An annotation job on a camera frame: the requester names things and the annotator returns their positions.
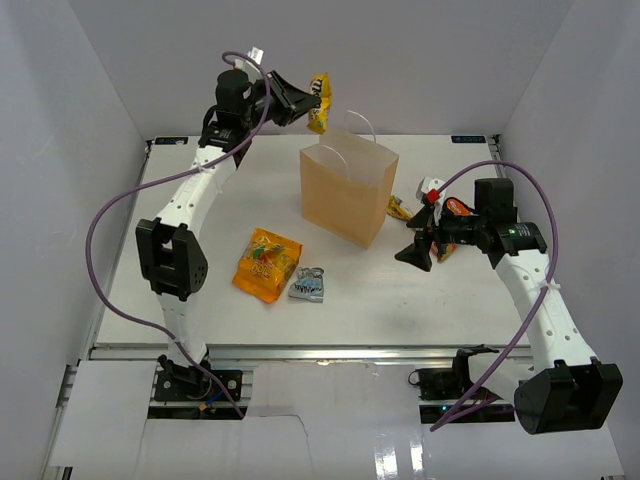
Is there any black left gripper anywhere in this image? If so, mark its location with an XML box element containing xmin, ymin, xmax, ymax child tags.
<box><xmin>241</xmin><ymin>71</ymin><xmax>322</xmax><ymax>131</ymax></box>

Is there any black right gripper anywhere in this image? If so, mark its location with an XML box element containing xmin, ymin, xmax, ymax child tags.
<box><xmin>395</xmin><ymin>201</ymin><xmax>487</xmax><ymax>271</ymax></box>

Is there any yellow M&M's packet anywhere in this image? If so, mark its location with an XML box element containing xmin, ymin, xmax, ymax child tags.
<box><xmin>307</xmin><ymin>72</ymin><xmax>332</xmax><ymax>135</ymax></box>

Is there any orange snack packet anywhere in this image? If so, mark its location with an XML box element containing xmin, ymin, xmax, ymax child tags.
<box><xmin>431</xmin><ymin>196</ymin><xmax>475</xmax><ymax>263</ymax></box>

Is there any small yellow snack packet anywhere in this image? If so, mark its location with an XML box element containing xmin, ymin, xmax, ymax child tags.
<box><xmin>387</xmin><ymin>195</ymin><xmax>414</xmax><ymax>221</ymax></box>

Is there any silver blue snack packet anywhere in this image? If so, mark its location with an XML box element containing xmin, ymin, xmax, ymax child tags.
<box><xmin>288</xmin><ymin>267</ymin><xmax>325</xmax><ymax>303</ymax></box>

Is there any orange Lot 100 mango bag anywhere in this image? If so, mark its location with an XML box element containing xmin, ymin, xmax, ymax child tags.
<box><xmin>232</xmin><ymin>228</ymin><xmax>303</xmax><ymax>304</ymax></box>

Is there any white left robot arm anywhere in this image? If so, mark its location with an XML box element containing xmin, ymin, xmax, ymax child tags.
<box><xmin>135</xmin><ymin>70</ymin><xmax>321</xmax><ymax>399</ymax></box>

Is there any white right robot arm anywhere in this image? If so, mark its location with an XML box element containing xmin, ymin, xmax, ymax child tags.
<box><xmin>395</xmin><ymin>177</ymin><xmax>623</xmax><ymax>435</ymax></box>

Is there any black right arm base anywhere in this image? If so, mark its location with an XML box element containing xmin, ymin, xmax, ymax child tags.
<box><xmin>407</xmin><ymin>344</ymin><xmax>499</xmax><ymax>401</ymax></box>

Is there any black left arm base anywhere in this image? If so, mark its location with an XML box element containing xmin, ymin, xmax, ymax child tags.
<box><xmin>153</xmin><ymin>355</ymin><xmax>243</xmax><ymax>404</ymax></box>

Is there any brown paper bag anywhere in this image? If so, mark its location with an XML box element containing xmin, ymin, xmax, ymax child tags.
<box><xmin>300</xmin><ymin>127</ymin><xmax>399</xmax><ymax>249</ymax></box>

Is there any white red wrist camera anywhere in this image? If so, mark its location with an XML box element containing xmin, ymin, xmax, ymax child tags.
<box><xmin>416</xmin><ymin>177</ymin><xmax>444</xmax><ymax>205</ymax></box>

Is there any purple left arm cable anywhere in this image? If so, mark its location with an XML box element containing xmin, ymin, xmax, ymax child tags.
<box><xmin>85</xmin><ymin>50</ymin><xmax>274</xmax><ymax>419</ymax></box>

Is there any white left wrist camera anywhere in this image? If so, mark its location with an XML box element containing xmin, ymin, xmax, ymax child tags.
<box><xmin>234</xmin><ymin>47</ymin><xmax>264</xmax><ymax>69</ymax></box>

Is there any aluminium table frame rail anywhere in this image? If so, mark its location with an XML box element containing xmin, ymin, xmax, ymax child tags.
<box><xmin>42</xmin><ymin>134</ymin><xmax>531</xmax><ymax>471</ymax></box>

